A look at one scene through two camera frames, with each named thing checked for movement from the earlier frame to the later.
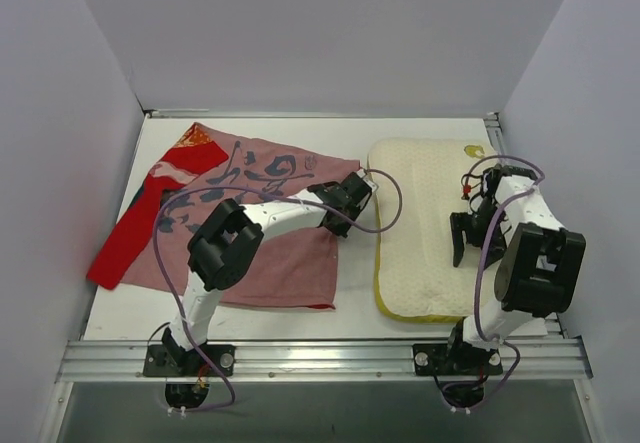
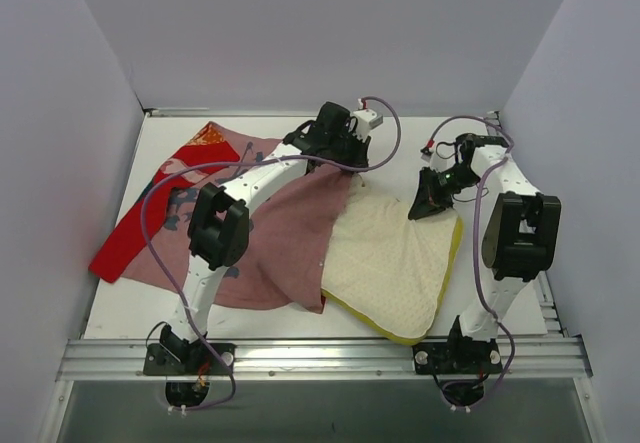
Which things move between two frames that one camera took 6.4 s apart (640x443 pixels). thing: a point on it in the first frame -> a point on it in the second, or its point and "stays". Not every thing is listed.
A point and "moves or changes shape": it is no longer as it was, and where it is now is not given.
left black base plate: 166,360 stays
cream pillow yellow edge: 420,184 moves or changes shape
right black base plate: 455,359 stays
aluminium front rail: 125,361 stays
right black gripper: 470,224 -> 439,186
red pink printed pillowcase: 150,244 stays
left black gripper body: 357,189 -> 353,152
